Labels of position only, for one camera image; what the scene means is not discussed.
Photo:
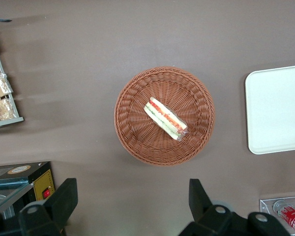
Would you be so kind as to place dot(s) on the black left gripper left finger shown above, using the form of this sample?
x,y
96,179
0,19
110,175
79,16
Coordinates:
x,y
59,204

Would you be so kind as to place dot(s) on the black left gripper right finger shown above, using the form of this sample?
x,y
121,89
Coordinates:
x,y
201,209

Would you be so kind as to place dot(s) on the triangle sandwich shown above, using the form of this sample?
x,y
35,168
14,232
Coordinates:
x,y
162,115

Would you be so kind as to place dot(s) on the tray of packaged snacks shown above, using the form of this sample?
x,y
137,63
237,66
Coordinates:
x,y
5,122

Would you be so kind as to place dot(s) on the round brown wicker basket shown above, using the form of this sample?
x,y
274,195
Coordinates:
x,y
191,98

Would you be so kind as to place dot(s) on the cream rectangular tray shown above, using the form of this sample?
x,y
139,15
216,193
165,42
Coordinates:
x,y
277,110

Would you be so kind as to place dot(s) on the black food warmer display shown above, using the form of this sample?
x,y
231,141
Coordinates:
x,y
39,172

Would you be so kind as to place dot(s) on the clear acrylic bottle rack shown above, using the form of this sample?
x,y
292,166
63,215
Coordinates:
x,y
266,204

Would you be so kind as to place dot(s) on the red cola bottle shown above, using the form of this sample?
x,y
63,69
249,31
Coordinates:
x,y
292,218

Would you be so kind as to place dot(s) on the flat blue strip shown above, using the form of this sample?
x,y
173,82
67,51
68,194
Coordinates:
x,y
0,19

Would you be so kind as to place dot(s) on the red rocker switch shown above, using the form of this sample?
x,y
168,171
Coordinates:
x,y
46,194

